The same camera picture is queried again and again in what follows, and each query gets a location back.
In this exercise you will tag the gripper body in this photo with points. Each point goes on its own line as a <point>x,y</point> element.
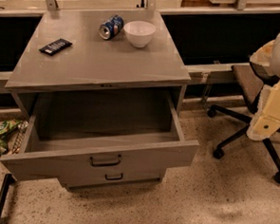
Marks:
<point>267,120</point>

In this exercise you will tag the dark blue rxbar wrapper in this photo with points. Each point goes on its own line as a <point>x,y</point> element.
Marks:
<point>55,47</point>

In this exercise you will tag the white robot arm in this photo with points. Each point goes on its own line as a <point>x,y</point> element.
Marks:
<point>268,56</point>

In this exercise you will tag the grey drawer cabinet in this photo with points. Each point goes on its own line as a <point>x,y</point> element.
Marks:
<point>91,63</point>

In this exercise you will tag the open grey top drawer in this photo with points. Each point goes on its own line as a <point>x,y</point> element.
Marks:
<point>67,128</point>

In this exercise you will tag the black office chair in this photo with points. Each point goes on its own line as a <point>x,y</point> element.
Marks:
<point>251,79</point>

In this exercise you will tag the white bowl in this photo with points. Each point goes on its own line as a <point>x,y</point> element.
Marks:
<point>139,33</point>

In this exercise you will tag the blue soda can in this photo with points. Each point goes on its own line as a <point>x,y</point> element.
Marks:
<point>111,27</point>

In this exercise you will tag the black stand leg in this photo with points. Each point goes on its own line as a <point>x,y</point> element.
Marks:
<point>8,180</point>

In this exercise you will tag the green chip bag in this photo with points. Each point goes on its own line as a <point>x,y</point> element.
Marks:
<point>6,128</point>

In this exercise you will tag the black lower drawer handle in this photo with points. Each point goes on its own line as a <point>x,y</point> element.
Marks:
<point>113,177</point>

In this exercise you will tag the black drawer handle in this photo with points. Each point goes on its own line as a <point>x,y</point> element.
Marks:
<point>113,177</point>
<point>113,161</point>

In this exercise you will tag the black top drawer handle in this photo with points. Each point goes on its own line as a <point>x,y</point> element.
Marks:
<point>113,161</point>

